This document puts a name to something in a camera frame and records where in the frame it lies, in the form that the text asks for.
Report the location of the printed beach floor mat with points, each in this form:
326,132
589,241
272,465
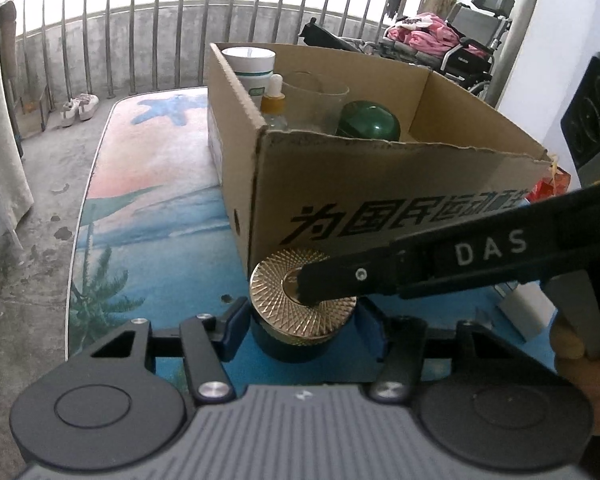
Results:
150,185

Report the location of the dark jar with gold lid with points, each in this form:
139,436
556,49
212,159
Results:
275,280

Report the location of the black folding wheelchair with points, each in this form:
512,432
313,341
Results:
475,22

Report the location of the white bottle with green label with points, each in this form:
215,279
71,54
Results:
247,67

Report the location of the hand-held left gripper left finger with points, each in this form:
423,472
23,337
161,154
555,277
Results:
237,332

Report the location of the white curtain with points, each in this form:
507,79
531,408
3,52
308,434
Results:
0,160

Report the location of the cardboard box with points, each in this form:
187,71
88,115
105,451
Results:
380,180

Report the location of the clear glass cup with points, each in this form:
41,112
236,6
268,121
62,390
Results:
310,110

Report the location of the pink clothes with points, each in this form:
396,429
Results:
430,35

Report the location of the green dome jar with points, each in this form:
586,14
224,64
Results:
367,122

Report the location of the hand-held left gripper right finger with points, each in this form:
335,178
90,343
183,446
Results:
375,335

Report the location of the beige towel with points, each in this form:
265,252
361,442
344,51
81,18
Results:
437,5

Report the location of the metal balcony railing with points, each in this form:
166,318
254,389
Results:
155,70

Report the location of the green dropper bottle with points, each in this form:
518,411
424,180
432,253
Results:
273,107

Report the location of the dark leaning panel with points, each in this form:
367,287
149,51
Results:
7,35

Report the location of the black speaker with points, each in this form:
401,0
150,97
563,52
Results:
597,115

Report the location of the red plastic bag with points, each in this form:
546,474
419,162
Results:
555,185

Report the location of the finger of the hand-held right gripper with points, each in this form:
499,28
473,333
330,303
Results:
340,277

